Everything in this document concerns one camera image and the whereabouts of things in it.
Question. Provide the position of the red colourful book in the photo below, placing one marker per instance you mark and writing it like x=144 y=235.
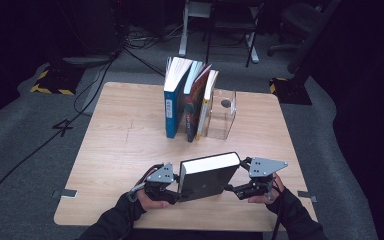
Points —
x=195 y=106

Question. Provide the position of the person's left hand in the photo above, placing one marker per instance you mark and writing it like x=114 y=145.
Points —
x=150 y=204

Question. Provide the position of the clear acrylic book rack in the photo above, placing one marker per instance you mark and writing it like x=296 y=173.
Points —
x=221 y=120

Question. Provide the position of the thick blue book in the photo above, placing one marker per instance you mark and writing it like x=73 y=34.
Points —
x=173 y=110

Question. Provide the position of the dark stand with round base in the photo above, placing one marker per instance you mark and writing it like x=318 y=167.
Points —
x=86 y=60

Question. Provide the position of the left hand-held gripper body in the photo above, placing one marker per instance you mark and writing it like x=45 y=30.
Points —
x=161 y=175

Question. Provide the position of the grey tape piece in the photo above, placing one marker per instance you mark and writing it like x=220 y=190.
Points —
x=308 y=196
x=66 y=193

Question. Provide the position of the thin light blue book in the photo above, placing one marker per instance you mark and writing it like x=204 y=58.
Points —
x=193 y=75

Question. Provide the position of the person's right hand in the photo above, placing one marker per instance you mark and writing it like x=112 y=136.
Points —
x=276 y=193

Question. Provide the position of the white desk frame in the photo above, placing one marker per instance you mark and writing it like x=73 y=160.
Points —
x=182 y=40

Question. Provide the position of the black base with striped tape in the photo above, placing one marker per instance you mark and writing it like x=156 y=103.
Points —
x=60 y=80

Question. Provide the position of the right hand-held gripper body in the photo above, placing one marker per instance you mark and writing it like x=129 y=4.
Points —
x=265 y=168

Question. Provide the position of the dark round table grommet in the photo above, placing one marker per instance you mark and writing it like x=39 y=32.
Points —
x=226 y=103

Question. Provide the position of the dark office chair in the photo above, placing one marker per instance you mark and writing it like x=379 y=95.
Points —
x=296 y=16

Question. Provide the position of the black stand with striped base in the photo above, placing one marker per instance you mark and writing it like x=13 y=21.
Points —
x=300 y=60

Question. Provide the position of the black hardcover book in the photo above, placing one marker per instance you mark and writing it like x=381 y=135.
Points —
x=203 y=181

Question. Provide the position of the black folding chair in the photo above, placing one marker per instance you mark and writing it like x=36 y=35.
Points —
x=233 y=26

